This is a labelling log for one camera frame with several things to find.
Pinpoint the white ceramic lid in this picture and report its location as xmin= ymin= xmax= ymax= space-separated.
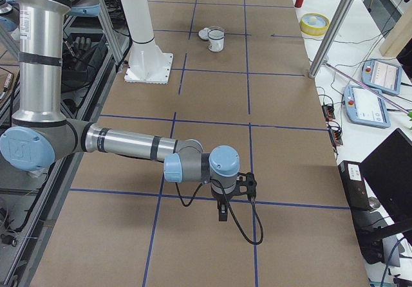
xmin=198 ymin=28 xmax=209 ymax=41

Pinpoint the black computer box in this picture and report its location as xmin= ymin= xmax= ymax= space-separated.
xmin=338 ymin=160 xmax=381 ymax=211

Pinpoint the lower orange black adapter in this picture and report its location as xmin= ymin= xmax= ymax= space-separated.
xmin=328 ymin=129 xmax=343 ymax=147

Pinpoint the orange black adapter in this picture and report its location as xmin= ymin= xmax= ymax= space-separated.
xmin=321 ymin=104 xmax=335 ymax=121
xmin=328 ymin=129 xmax=343 ymax=147

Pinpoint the upper orange black adapter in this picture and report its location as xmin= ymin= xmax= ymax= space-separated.
xmin=321 ymin=104 xmax=335 ymax=121

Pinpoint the black monitor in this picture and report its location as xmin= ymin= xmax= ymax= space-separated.
xmin=360 ymin=129 xmax=411 ymax=223

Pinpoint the white enamel mug blue rim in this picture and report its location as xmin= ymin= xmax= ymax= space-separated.
xmin=209 ymin=38 xmax=225 ymax=52

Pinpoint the near teach pendant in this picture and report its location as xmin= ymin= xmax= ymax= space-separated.
xmin=343 ymin=85 xmax=391 ymax=128

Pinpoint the teach pendant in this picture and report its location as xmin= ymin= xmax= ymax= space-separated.
xmin=343 ymin=85 xmax=391 ymax=128
xmin=361 ymin=59 xmax=402 ymax=96

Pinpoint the yellow tape roll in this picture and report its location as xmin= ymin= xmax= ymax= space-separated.
xmin=299 ymin=13 xmax=330 ymax=37

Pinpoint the far teach pendant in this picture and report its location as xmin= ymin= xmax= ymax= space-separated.
xmin=361 ymin=59 xmax=402 ymax=96

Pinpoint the wooden board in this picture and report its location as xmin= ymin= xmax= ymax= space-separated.
xmin=379 ymin=6 xmax=412 ymax=57

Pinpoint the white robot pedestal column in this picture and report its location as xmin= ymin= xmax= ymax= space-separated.
xmin=121 ymin=0 xmax=173 ymax=84

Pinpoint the aluminium frame post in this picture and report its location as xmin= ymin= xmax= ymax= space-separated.
xmin=308 ymin=0 xmax=354 ymax=79

